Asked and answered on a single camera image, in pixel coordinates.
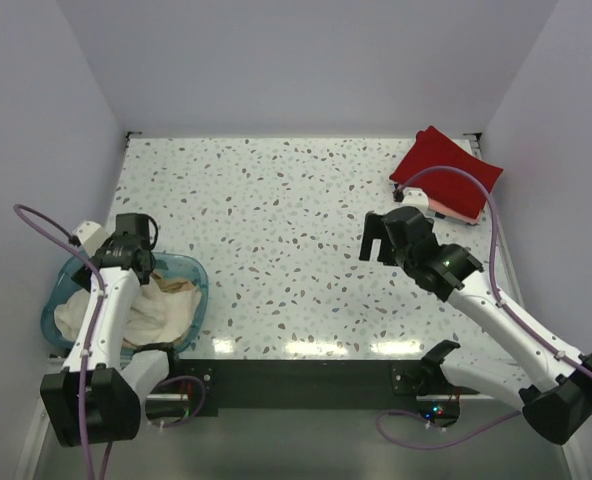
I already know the cream white t-shirt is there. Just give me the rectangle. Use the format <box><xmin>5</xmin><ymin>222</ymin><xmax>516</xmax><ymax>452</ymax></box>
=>
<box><xmin>54</xmin><ymin>283</ymin><xmax>202</xmax><ymax>346</ymax></box>

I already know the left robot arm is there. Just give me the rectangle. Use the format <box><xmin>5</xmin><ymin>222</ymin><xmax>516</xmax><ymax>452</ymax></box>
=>
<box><xmin>40</xmin><ymin>213</ymin><xmax>183</xmax><ymax>447</ymax></box>

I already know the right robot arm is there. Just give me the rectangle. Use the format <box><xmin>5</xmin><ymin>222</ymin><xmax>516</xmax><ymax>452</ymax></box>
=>
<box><xmin>359</xmin><ymin>206</ymin><xmax>592</xmax><ymax>445</ymax></box>

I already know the folded pink t-shirt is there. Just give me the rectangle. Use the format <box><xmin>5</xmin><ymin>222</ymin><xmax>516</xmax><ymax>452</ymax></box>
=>
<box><xmin>428</xmin><ymin>198</ymin><xmax>482</xmax><ymax>222</ymax></box>

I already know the tan t-shirt in basket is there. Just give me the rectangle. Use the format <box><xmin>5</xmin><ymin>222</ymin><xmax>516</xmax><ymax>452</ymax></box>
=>
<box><xmin>151</xmin><ymin>272</ymin><xmax>196</xmax><ymax>294</ymax></box>

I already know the teal plastic basket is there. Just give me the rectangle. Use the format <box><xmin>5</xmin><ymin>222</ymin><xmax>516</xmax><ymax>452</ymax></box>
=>
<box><xmin>40</xmin><ymin>253</ymin><xmax>209</xmax><ymax>354</ymax></box>

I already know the folded red t-shirt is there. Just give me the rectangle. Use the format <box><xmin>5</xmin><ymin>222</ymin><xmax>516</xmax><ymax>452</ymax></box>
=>
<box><xmin>389</xmin><ymin>126</ymin><xmax>503</xmax><ymax>221</ymax></box>

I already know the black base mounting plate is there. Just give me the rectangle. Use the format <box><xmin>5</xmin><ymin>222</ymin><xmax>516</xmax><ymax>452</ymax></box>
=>
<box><xmin>145</xmin><ymin>360</ymin><xmax>473</xmax><ymax>421</ymax></box>

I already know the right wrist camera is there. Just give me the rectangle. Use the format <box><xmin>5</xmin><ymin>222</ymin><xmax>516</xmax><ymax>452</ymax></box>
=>
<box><xmin>393</xmin><ymin>187</ymin><xmax>430</xmax><ymax>215</ymax></box>

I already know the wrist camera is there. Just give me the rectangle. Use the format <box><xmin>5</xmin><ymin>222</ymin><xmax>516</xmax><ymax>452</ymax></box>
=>
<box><xmin>72</xmin><ymin>220</ymin><xmax>110</xmax><ymax>257</ymax></box>
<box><xmin>393</xmin><ymin>187</ymin><xmax>430</xmax><ymax>215</ymax></box>

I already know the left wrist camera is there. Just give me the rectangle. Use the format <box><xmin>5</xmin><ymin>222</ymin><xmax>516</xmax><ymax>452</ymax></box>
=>
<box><xmin>72</xmin><ymin>220</ymin><xmax>110</xmax><ymax>257</ymax></box>

